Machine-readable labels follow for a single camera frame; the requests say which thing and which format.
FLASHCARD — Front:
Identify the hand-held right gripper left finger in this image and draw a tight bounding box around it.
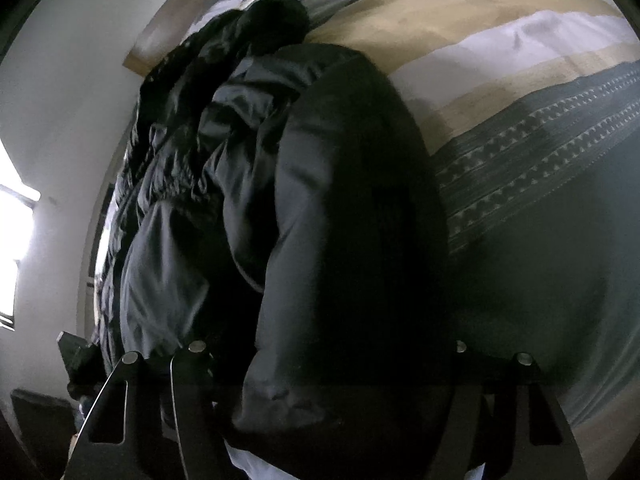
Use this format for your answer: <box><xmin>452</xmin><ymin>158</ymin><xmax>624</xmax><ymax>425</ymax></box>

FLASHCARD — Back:
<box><xmin>62</xmin><ymin>340</ymin><xmax>223</xmax><ymax>480</ymax></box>

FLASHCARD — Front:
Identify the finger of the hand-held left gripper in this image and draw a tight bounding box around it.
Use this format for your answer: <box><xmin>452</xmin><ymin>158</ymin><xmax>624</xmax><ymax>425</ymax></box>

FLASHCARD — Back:
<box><xmin>56</xmin><ymin>330</ymin><xmax>108</xmax><ymax>402</ymax></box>

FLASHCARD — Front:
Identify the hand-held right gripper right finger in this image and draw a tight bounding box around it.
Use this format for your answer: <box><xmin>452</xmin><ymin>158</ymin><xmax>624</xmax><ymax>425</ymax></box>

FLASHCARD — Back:
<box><xmin>440</xmin><ymin>340</ymin><xmax>587</xmax><ymax>480</ymax></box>

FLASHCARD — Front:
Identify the black puffer jacket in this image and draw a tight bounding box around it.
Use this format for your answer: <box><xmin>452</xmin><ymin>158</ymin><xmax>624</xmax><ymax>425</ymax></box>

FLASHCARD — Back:
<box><xmin>92</xmin><ymin>0</ymin><xmax>451</xmax><ymax>480</ymax></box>

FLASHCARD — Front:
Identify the bright window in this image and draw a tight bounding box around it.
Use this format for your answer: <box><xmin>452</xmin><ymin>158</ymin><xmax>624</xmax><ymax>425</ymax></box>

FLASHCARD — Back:
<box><xmin>0</xmin><ymin>137</ymin><xmax>42</xmax><ymax>332</ymax></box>

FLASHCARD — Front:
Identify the striped duvet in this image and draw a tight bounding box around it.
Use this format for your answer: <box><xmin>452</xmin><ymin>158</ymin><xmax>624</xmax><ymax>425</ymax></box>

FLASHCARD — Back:
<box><xmin>90</xmin><ymin>0</ymin><xmax>640</xmax><ymax>480</ymax></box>

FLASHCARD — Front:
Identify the wooden headboard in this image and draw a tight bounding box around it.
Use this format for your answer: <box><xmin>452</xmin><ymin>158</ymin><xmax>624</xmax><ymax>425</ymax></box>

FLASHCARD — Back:
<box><xmin>122</xmin><ymin>7</ymin><xmax>178</xmax><ymax>75</ymax></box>

